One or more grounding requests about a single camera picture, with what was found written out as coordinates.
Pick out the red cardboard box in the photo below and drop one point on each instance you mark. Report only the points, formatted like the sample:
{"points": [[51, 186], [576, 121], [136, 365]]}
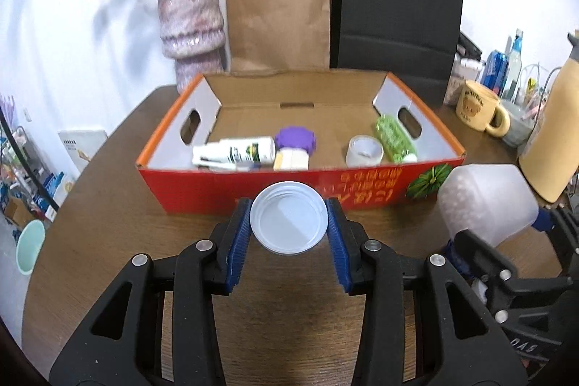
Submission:
{"points": [[294, 187]]}

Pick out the teal waste bin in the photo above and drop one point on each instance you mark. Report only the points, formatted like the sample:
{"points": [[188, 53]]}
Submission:
{"points": [[30, 248]]}

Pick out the yellow bear mug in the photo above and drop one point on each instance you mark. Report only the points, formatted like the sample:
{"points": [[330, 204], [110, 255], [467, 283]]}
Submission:
{"points": [[475, 108]]}

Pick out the green plastic bottle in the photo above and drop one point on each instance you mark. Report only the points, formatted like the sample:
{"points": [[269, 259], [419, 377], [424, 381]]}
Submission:
{"points": [[393, 137]]}

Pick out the small cream white box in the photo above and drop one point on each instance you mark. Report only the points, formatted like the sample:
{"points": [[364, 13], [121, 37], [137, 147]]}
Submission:
{"points": [[291, 160]]}

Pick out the blue drink can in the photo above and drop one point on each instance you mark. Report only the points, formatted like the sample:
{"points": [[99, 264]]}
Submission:
{"points": [[495, 71]]}

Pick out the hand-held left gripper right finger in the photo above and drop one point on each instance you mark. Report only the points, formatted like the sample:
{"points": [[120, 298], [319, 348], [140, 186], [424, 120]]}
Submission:
{"points": [[337, 241]]}

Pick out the cream thermos jug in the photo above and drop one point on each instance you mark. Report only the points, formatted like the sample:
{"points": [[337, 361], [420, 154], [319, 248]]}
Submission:
{"points": [[556, 132]]}

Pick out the small brown cardboard box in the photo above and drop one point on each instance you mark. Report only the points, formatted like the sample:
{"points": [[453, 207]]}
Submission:
{"points": [[18, 212]]}

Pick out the clear tape roll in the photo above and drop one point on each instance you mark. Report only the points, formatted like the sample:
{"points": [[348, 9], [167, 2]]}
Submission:
{"points": [[364, 151]]}

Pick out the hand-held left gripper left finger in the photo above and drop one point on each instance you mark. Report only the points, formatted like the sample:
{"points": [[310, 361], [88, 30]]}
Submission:
{"points": [[237, 241]]}

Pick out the black paper bag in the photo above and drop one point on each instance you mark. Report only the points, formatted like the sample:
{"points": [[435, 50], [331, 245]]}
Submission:
{"points": [[398, 15]]}

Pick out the pink textured vase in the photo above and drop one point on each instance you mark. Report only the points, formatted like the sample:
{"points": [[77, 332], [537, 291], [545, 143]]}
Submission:
{"points": [[190, 28]]}

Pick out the cluttered storage shelf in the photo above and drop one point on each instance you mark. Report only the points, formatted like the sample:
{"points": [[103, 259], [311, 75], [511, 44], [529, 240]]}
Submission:
{"points": [[31, 178]]}

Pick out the white carton box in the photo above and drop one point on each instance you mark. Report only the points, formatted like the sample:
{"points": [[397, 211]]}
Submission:
{"points": [[83, 146]]}

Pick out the purple gear-shaped lid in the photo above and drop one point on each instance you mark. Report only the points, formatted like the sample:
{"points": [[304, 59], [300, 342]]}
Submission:
{"points": [[296, 138]]}

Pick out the clear bottle with blue cap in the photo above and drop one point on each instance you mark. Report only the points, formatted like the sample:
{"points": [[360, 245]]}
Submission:
{"points": [[513, 65]]}

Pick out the white round lid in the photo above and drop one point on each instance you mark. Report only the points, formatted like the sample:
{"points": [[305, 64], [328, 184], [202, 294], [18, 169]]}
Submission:
{"points": [[288, 218]]}

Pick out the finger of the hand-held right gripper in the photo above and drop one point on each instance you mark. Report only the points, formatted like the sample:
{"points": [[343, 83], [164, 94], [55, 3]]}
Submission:
{"points": [[475, 250], [565, 232]]}

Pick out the grey cup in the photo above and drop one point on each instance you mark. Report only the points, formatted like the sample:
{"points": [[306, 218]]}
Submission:
{"points": [[520, 128]]}

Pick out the translucent plastic container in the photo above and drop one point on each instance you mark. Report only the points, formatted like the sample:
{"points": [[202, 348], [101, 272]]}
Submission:
{"points": [[486, 205]]}

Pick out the white bottle with label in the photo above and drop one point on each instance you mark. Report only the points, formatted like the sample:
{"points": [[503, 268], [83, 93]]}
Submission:
{"points": [[239, 153]]}

